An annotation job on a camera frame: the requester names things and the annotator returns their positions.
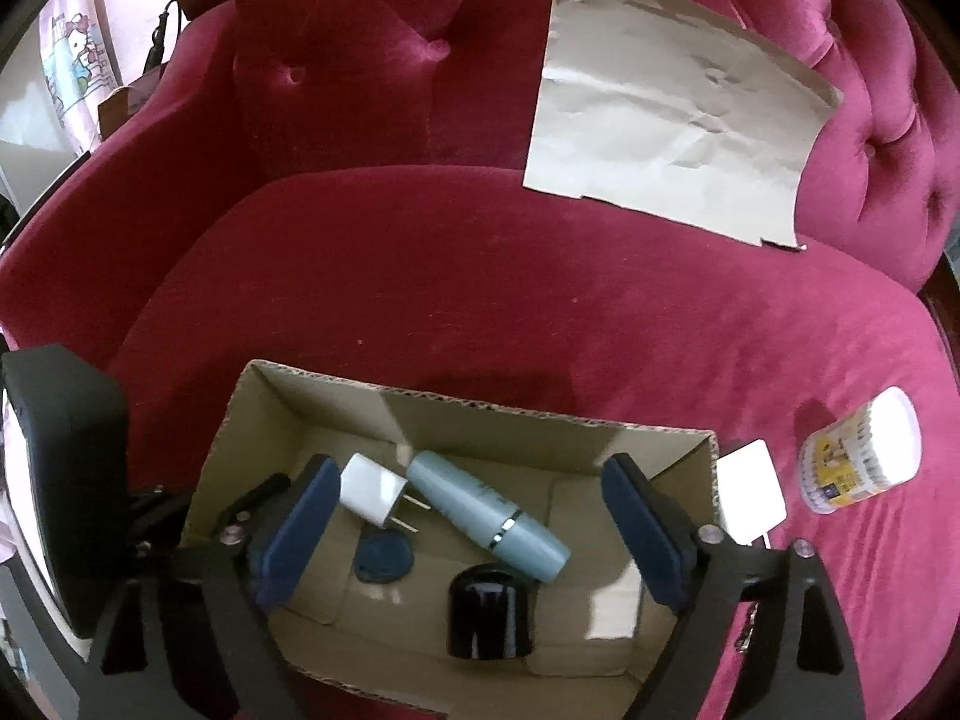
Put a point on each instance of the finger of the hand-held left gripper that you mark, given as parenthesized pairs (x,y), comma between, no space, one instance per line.
(259,499)

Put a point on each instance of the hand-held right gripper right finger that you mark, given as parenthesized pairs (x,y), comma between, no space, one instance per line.
(649,532)

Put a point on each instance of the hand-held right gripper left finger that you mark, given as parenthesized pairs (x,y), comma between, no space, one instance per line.
(296,532)

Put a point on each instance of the white plug adapter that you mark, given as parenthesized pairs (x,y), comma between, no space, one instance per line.
(371,491)

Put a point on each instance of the dark blue round disc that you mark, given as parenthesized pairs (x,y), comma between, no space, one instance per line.
(386,556)

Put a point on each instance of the brown cardboard box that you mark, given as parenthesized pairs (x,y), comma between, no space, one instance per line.
(360,615)

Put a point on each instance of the white rectangular box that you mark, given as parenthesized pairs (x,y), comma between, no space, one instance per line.
(750,487)

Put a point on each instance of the light blue bottle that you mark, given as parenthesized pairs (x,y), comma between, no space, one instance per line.
(480,510)

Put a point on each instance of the black glossy cap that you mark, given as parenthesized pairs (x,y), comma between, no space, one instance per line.
(487,615)

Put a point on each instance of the cotton swab container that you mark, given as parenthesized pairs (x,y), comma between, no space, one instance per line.
(862,450)

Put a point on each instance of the red velvet sofa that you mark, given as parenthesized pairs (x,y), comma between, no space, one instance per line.
(525,277)

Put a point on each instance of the brown wooden furniture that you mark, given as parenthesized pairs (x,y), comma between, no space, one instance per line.
(120,105)

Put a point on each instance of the brown paper sheet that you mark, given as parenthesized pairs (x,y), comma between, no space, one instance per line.
(660,127)

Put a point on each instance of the cartoon printed curtain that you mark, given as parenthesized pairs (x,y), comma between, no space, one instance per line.
(75,52)

